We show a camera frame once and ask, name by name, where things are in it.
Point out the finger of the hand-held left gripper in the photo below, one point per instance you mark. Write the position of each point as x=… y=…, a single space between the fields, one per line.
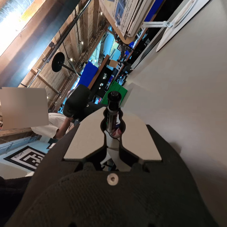
x=120 y=159

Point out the blue panel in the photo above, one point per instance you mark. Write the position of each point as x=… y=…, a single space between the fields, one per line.
x=87 y=74

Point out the green plastic bin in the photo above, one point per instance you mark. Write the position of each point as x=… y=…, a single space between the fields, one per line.
x=115 y=92

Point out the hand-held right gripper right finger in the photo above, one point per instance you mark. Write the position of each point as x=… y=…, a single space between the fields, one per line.
x=140 y=141

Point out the framed black-white tag board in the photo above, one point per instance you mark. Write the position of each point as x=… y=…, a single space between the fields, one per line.
x=23 y=157

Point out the wooden board with instruction sheets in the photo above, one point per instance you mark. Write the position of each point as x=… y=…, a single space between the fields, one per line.
x=127 y=14

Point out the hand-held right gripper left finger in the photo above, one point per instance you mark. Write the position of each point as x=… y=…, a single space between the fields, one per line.
x=85 y=140

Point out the black dry erase marker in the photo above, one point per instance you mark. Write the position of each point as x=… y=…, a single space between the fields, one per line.
x=113 y=106

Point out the red dry erase marker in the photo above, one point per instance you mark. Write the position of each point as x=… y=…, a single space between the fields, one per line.
x=117 y=133

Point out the white document stand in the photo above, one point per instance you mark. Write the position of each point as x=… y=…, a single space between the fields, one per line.
x=170 y=35

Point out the black round ceiling fixture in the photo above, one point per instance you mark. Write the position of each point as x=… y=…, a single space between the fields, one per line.
x=58 y=62

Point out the small black-white tag board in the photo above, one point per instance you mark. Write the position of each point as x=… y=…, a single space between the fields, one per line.
x=51 y=146

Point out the large ceiling duct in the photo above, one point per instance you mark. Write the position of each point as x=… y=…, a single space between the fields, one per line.
x=35 y=40

